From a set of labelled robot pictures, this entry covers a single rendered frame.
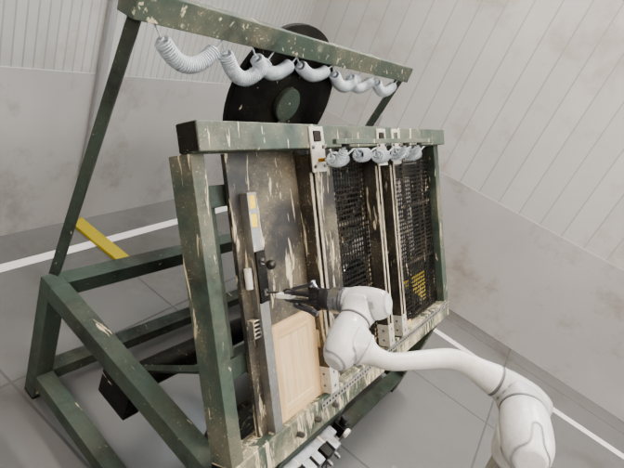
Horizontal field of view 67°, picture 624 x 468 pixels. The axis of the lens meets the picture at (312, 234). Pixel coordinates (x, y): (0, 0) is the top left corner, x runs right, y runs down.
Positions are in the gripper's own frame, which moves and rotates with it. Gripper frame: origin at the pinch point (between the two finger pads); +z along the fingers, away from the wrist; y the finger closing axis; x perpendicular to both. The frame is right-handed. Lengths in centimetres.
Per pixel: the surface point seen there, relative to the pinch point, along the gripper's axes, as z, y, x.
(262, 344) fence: 14.4, 20.7, 0.3
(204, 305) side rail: 14.7, -2.5, -24.7
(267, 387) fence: 14.1, 38.1, 0.3
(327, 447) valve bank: 8, 77, 27
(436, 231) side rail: 13, 7, 187
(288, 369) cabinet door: 15.2, 36.7, 15.0
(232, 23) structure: 27, -105, 19
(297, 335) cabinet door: 15.2, 25.2, 23.4
